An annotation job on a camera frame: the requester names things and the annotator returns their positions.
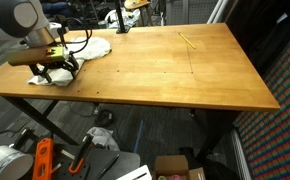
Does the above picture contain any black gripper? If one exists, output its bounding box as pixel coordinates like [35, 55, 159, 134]
[30, 54, 79, 83]

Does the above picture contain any white towel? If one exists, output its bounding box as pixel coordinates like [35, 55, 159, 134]
[27, 37, 111, 86]

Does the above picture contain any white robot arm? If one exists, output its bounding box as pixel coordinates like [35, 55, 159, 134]
[0, 0, 79, 83]

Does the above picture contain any crumpled white cloth pile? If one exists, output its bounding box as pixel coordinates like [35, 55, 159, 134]
[104, 8, 141, 30]

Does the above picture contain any orange black clamp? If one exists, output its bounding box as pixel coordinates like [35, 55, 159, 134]
[68, 134, 92, 174]

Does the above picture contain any orange level tool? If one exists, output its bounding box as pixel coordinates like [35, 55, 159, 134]
[32, 138, 53, 180]

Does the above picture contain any small round wooden table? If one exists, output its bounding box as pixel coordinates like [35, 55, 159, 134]
[123, 0, 154, 27]

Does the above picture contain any black pen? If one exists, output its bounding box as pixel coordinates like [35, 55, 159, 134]
[93, 154, 120, 180]

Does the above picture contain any yellow pencil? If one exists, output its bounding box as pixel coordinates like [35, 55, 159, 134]
[178, 33, 196, 49]

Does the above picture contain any cardboard box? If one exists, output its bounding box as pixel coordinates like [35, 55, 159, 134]
[152, 155, 207, 180]

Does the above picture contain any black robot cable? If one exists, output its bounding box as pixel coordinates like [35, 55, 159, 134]
[56, 17, 93, 56]

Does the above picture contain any black table leg frame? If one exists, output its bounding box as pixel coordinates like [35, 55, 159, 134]
[4, 96, 77, 145]

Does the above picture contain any black camera stand pole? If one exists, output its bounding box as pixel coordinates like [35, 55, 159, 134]
[114, 0, 130, 34]

